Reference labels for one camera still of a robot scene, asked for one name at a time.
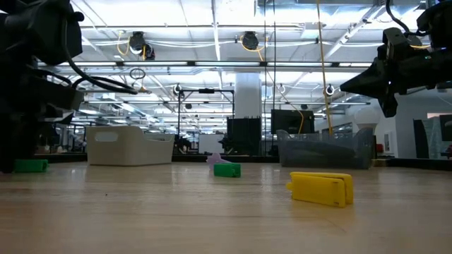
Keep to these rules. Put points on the black stand frame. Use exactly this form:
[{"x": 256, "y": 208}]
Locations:
[{"x": 206, "y": 90}]

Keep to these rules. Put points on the yellow mini stapler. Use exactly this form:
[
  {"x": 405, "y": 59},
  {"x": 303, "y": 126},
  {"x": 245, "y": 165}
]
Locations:
[{"x": 318, "y": 190}]

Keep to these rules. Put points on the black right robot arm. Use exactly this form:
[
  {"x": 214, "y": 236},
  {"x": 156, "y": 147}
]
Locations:
[{"x": 438, "y": 21}]

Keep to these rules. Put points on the light grey plastic bin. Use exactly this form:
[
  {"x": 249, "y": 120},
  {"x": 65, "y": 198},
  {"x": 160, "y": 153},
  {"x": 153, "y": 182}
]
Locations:
[{"x": 130, "y": 148}]

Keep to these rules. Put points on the white board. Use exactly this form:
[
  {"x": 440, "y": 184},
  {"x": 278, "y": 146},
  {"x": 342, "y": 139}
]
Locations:
[{"x": 212, "y": 144}]

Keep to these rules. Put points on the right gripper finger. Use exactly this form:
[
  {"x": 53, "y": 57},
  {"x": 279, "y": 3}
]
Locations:
[{"x": 363, "y": 81}]

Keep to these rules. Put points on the brass lamp socket base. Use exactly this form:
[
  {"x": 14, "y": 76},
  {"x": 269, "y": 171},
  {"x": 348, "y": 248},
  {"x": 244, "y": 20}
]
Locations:
[{"x": 379, "y": 163}]

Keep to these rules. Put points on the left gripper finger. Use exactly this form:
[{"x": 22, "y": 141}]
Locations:
[{"x": 14, "y": 148}]

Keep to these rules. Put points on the purple white staple remover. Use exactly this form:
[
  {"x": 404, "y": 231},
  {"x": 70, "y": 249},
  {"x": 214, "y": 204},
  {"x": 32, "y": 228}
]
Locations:
[{"x": 213, "y": 159}]

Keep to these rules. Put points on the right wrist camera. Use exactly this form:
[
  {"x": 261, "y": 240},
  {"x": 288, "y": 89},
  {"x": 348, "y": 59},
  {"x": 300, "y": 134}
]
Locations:
[{"x": 395, "y": 42}]

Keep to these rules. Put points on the white light bulb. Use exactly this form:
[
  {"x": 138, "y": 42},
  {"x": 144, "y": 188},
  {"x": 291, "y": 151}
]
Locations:
[{"x": 367, "y": 118}]

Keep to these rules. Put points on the black cabinet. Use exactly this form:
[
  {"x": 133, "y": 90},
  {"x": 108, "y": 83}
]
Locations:
[{"x": 243, "y": 137}]

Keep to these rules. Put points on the green mini stapler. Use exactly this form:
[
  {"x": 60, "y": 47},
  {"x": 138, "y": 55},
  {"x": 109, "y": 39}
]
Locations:
[
  {"x": 31, "y": 166},
  {"x": 227, "y": 170}
]

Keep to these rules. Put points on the white building column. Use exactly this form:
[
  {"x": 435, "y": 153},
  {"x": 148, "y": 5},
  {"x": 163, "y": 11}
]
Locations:
[{"x": 248, "y": 95}]

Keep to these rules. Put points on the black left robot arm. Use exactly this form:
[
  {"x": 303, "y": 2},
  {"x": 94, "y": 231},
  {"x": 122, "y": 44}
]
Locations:
[{"x": 35, "y": 28}]

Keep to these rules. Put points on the black panel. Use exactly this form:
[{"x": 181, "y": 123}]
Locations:
[{"x": 289, "y": 121}]

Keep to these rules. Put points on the dark translucent plastic bin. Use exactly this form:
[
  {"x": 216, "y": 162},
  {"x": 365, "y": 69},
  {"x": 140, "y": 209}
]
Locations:
[{"x": 286, "y": 155}]

